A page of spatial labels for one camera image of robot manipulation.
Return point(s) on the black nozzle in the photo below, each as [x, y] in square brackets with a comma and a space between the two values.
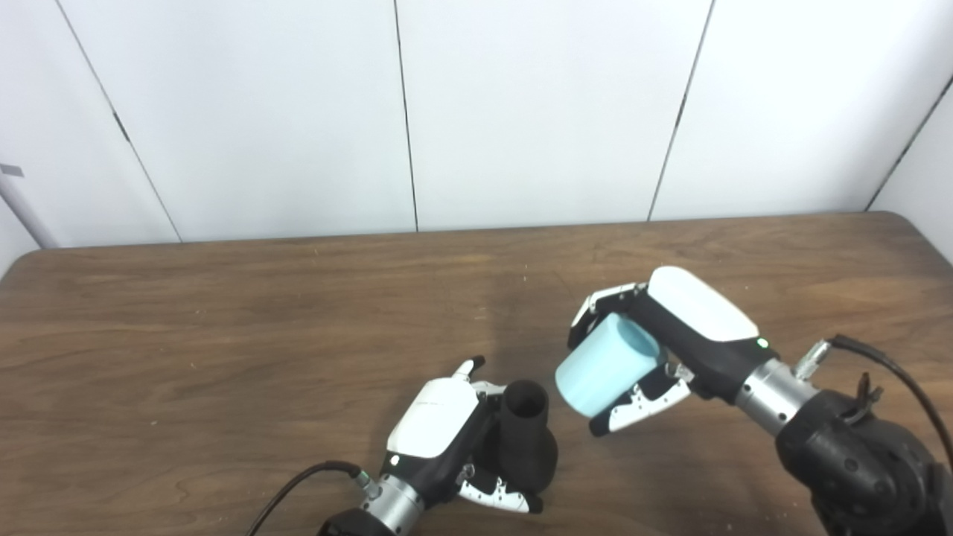
[525, 447]

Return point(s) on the small grey tape patch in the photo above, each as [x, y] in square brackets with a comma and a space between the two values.
[11, 170]

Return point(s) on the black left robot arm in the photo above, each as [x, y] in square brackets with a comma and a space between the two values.
[391, 510]

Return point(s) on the white corner post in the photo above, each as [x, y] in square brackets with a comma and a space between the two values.
[22, 208]

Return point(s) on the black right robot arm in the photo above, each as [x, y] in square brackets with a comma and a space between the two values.
[864, 469]

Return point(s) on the black and white left hand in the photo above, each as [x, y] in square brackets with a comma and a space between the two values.
[432, 420]

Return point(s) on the light blue cup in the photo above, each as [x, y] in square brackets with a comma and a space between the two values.
[595, 372]

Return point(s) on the black and white right hand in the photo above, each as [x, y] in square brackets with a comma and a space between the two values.
[700, 313]

